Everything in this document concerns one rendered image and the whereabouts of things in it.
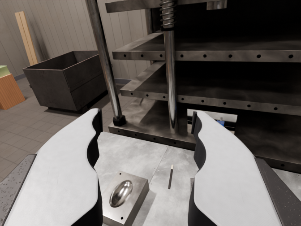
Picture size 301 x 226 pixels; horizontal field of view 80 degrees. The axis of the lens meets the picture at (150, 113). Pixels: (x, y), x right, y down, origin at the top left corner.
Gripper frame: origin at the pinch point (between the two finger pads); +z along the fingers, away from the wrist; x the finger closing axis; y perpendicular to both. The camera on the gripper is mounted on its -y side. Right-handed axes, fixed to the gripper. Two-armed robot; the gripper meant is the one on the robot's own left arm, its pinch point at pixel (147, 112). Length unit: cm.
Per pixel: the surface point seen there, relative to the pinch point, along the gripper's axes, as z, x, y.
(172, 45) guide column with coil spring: 83, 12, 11
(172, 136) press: 80, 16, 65
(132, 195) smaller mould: 35, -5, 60
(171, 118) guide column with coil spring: 83, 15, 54
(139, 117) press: 105, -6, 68
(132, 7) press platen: 98, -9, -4
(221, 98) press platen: 76, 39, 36
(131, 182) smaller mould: 41, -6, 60
